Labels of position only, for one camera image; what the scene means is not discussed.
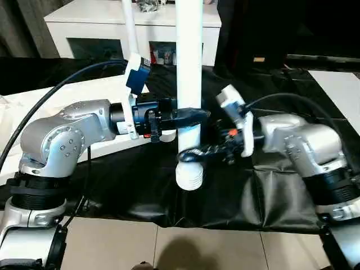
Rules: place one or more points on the white plastic table top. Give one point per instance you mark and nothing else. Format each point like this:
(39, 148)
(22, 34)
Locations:
(70, 92)

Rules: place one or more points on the red and white bottle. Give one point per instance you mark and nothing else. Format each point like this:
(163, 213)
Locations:
(154, 56)

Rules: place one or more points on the flat white board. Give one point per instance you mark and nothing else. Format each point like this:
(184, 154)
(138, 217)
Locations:
(340, 90)

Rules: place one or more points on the grey-green curtain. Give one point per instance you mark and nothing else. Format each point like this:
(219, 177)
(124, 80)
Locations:
(19, 28)

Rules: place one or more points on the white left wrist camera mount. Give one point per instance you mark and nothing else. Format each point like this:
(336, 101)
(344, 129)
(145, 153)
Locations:
(135, 73)

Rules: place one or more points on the white plastic table leg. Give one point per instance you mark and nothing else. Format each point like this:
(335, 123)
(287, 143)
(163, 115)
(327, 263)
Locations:
(189, 56)
(130, 28)

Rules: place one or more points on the small yellow label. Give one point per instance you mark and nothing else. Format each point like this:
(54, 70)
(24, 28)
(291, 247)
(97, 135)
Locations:
(258, 59)

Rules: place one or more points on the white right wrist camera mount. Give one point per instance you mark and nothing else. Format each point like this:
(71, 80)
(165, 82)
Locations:
(249, 132)

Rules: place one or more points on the white cabinet with glass doors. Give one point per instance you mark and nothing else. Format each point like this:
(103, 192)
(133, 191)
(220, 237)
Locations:
(92, 19)

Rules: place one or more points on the white plastic bottle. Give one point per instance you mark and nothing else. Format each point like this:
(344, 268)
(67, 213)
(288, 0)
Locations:
(161, 61)

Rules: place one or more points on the black mat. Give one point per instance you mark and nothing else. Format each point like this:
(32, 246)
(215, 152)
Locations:
(267, 84)

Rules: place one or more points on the black and white bundle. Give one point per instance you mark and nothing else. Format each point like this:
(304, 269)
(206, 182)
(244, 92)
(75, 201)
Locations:
(147, 5)

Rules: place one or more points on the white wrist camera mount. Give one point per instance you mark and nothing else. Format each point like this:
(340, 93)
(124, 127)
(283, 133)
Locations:
(135, 73)
(249, 132)

